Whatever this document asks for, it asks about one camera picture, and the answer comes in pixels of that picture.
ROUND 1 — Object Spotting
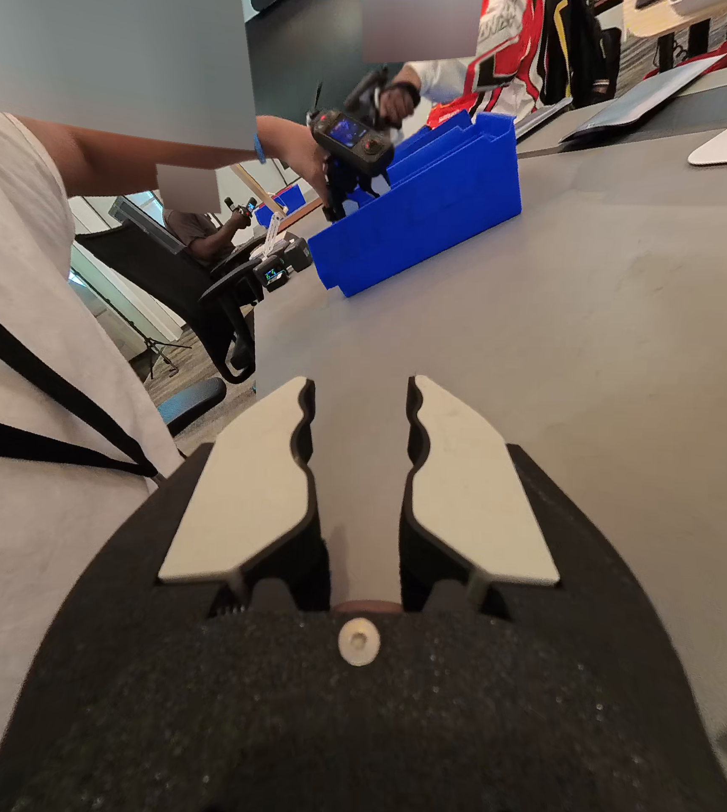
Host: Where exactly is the person's left hand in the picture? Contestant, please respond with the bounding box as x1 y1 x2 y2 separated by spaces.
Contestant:
278 130 334 205

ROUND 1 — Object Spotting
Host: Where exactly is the black jacket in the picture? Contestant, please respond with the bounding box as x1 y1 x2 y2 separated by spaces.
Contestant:
541 0 619 107

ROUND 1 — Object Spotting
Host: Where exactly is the black office chair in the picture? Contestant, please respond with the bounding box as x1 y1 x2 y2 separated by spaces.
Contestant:
75 216 258 386

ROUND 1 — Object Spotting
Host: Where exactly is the person's left forearm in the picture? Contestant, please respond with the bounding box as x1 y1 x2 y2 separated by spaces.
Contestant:
18 114 283 198

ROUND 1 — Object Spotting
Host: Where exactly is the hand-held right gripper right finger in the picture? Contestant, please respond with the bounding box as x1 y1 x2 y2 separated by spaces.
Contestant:
398 374 561 590

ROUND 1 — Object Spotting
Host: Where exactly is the person's light clothing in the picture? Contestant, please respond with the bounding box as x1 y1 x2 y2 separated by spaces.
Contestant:
0 104 183 812

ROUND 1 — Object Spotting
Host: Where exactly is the black strap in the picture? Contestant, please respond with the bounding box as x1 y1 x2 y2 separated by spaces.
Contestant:
0 288 161 480

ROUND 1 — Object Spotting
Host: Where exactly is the small white bracket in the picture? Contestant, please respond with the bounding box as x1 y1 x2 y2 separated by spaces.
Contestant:
262 212 290 259

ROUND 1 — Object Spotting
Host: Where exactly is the blue plastic bin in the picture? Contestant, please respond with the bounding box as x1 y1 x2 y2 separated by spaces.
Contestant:
306 111 523 299

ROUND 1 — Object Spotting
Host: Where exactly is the red white snack packet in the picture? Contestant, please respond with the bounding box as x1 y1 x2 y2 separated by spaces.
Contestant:
343 0 593 132

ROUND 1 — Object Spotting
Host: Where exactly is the large black screen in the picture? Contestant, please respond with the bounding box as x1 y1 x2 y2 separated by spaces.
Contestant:
246 0 485 121

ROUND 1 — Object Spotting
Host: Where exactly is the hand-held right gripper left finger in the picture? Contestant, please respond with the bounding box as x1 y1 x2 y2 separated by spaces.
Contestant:
157 376 329 587

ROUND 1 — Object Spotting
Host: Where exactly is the small blue bin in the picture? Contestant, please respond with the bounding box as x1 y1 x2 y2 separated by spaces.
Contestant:
254 184 307 230

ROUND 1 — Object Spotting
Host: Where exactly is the black board with wooden rim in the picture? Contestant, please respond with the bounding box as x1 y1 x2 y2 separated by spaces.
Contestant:
626 0 727 40

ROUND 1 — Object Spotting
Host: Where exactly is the silver laptop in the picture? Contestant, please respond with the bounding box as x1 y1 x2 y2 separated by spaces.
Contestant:
560 54 727 145
514 97 575 142

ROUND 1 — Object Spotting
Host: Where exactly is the black charger with display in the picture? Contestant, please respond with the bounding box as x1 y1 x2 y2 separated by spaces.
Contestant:
252 257 291 293

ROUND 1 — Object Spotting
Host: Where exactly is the blue chair seat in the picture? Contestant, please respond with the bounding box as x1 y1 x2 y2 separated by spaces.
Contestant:
159 377 228 439

